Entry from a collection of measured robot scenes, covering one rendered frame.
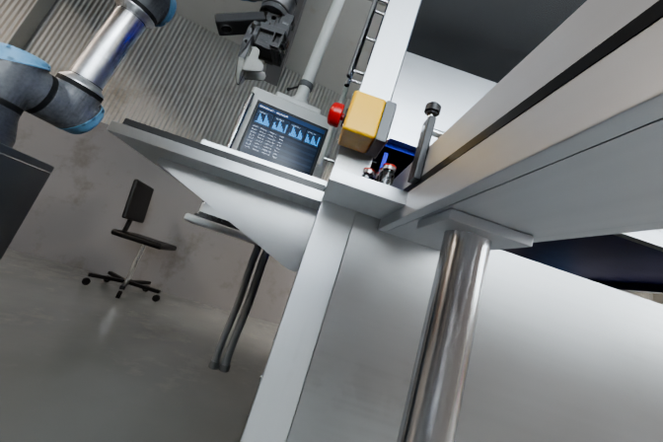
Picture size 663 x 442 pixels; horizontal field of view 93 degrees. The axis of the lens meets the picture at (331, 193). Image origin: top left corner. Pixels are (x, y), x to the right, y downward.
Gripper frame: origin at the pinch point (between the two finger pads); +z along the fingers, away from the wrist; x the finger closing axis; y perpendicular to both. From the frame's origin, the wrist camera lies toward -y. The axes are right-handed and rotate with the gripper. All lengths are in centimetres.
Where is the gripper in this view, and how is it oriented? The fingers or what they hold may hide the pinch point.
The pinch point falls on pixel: (236, 78)
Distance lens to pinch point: 79.9
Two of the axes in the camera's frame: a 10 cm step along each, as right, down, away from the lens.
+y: 9.5, 3.2, 0.2
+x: -1.0, 2.3, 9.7
